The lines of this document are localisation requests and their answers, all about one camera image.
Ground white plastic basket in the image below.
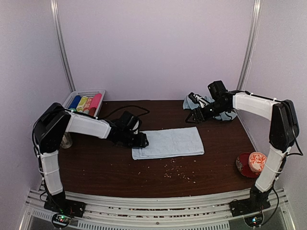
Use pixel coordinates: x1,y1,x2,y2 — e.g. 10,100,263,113
62,89,106,116

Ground red floral bowl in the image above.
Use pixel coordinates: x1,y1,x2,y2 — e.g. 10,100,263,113
236,152,259,179

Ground crumpled light blue towel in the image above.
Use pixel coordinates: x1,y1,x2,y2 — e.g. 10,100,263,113
183,96,237,121

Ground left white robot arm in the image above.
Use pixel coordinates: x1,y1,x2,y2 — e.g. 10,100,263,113
32,103,149,213

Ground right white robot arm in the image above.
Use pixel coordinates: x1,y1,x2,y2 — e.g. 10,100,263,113
186,91,299,216

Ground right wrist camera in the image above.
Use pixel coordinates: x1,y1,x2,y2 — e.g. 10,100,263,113
208,80,228,101

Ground aluminium frame post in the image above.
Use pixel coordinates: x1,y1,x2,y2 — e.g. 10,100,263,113
236,0,262,91
50,0,76,92

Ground orange white patterned bowl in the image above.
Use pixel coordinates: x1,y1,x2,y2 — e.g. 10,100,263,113
248,152,267,173

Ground right aluminium frame post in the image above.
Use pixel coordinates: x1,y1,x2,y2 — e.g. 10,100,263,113
236,0,262,91

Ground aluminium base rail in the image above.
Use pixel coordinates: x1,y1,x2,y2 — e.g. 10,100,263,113
18,188,298,230

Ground pink rolled towel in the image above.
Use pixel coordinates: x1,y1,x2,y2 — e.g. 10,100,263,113
89,93,102,116

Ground left aluminium frame post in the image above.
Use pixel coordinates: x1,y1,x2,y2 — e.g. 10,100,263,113
50,0,76,92

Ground light blue towel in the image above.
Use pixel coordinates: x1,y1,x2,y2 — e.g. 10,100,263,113
183,96,237,121
132,127,205,160

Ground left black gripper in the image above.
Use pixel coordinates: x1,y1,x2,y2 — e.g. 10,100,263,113
121,129,149,148

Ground blue rolled towel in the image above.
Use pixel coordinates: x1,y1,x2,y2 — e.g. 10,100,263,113
68,95,82,109

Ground yellow rolled towel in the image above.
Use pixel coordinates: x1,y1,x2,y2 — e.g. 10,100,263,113
76,96,88,112

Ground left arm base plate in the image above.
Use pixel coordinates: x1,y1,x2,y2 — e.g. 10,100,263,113
44,199,86,218

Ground beige plastic cup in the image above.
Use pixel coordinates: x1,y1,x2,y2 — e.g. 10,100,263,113
60,132,72,149

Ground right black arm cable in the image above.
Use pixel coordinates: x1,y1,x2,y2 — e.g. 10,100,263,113
260,124,304,227

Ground patterned orange rolled towel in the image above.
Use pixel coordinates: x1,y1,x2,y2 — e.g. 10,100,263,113
83,97,93,114

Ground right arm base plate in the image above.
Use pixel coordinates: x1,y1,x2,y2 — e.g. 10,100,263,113
229,198,271,217

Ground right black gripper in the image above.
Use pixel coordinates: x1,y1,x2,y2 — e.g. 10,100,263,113
186,100,229,124

